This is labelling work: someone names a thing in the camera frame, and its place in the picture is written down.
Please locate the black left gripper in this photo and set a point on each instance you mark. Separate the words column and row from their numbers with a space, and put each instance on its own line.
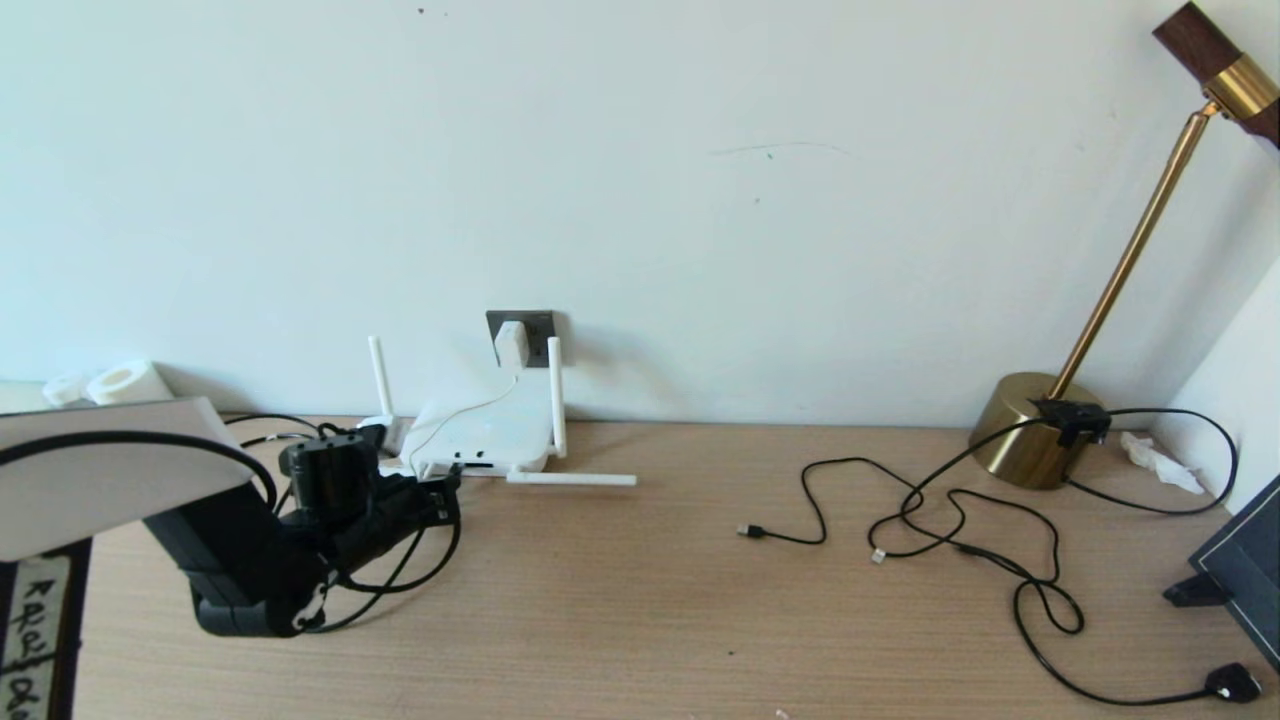
column 403, row 512

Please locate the white power adapter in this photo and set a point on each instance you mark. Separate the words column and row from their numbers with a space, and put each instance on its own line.
column 512, row 345

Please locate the white wifi router with antennas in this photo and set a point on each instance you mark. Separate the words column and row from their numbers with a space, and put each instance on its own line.
column 495, row 435

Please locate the black power plug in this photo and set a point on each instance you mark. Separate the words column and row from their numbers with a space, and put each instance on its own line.
column 1232, row 683

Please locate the white toilet paper roll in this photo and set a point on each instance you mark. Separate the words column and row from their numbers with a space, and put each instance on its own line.
column 128, row 382

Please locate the small clear plastic container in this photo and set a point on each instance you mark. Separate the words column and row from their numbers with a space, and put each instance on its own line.
column 65, row 390

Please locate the brass desk lamp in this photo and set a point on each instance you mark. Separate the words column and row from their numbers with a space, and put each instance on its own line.
column 1020, row 440

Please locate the crumpled white tissue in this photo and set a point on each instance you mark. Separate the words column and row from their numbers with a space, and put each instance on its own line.
column 1158, row 462

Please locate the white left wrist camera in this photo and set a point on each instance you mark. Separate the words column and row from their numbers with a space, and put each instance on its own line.
column 378, row 428

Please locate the grey wall power socket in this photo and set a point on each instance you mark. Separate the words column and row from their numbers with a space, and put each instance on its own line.
column 543, row 335

